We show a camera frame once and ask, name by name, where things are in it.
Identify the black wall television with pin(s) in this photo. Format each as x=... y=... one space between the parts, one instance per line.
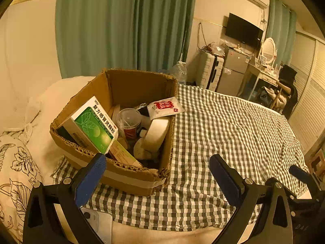
x=243 y=31

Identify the amoxicillin capsules box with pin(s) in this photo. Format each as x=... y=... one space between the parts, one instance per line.
x=120 y=154

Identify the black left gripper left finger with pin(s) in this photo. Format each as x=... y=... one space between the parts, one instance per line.
x=42 y=225

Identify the green white medicine box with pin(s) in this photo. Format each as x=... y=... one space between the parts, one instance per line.
x=90 y=127

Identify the oval vanity mirror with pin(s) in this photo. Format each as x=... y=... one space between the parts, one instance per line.
x=268 y=51

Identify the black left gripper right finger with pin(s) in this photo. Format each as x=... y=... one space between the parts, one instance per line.
x=273 y=224

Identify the floral pillow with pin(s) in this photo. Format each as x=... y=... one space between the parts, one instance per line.
x=18 y=175

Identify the white smartphone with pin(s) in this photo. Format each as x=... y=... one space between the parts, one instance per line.
x=101 y=223

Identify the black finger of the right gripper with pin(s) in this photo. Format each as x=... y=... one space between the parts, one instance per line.
x=313 y=183

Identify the red white sachet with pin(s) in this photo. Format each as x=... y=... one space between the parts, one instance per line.
x=165 y=107

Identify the grey mini fridge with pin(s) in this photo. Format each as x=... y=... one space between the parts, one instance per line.
x=233 y=71

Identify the black chair with clothes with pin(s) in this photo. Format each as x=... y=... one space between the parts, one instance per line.
x=286 y=98

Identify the white dressing table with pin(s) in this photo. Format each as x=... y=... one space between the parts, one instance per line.
x=251 y=79

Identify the white plastic bottle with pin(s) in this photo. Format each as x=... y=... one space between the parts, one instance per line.
x=156 y=134

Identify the white suitcase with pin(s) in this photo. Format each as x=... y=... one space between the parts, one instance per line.
x=209 y=71

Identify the clear plastic cup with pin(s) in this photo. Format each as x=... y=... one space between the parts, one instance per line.
x=129 y=123

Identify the green checkered cloth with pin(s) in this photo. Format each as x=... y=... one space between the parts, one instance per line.
x=257 y=142

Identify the green curtain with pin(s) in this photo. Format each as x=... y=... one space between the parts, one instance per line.
x=282 y=29
x=145 y=35

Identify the clear water bottle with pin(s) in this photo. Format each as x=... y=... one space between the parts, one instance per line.
x=179 y=71

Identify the brown cardboard box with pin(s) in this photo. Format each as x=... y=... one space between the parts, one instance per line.
x=127 y=88

